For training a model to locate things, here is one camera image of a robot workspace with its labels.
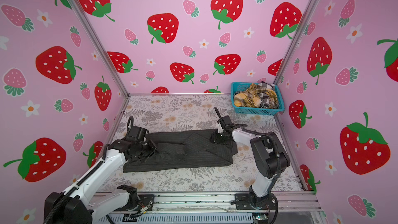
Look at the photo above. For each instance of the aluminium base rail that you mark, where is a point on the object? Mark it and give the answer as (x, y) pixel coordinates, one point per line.
(282, 207)

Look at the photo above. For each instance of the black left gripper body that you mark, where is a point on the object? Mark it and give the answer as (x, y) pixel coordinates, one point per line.
(146, 151)

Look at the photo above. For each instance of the grey white shirt in basket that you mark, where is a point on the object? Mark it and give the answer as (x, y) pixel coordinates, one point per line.
(268, 96)

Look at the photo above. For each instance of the aluminium right corner post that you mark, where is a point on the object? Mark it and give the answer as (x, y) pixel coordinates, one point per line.
(306, 17)

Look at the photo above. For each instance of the dark grey pinstriped shirt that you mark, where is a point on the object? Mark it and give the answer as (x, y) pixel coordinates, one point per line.
(182, 150)

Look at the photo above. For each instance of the teal plastic basket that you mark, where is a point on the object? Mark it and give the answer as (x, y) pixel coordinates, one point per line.
(238, 87)

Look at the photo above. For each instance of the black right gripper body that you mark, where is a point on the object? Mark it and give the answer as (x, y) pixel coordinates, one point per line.
(219, 137)

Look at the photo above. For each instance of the aluminium left corner post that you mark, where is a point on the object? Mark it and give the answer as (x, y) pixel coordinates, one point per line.
(82, 17)

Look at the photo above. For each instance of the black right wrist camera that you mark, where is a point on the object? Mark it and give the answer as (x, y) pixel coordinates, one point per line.
(224, 123)

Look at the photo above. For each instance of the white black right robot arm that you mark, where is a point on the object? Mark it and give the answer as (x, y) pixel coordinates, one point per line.
(270, 158)

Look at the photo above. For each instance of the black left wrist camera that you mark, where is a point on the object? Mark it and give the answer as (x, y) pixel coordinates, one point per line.
(136, 135)

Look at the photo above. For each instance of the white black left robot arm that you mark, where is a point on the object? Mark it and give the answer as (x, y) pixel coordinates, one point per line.
(75, 206)

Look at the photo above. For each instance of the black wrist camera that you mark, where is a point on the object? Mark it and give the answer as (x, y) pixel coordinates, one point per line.
(136, 135)
(224, 123)

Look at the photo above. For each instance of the aluminium corner post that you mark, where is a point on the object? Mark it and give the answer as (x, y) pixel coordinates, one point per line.
(82, 17)
(306, 17)

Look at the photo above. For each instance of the yellow plaid shirt in basket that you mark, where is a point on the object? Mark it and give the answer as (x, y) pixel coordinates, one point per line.
(248, 98)

